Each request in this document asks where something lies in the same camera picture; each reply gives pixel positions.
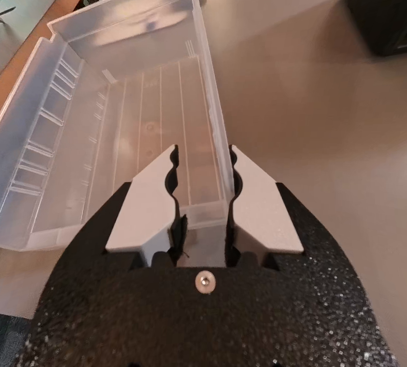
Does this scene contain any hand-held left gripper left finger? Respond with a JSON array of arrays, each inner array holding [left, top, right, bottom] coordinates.
[[105, 144, 189, 267]]

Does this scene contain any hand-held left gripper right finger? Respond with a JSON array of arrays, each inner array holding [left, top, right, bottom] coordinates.
[[225, 145, 305, 267]]

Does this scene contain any large clear plastic bin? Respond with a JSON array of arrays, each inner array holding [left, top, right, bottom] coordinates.
[[0, 0, 236, 251]]

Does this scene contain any black drawer cabinet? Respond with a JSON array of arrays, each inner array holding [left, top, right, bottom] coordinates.
[[340, 0, 407, 57]]

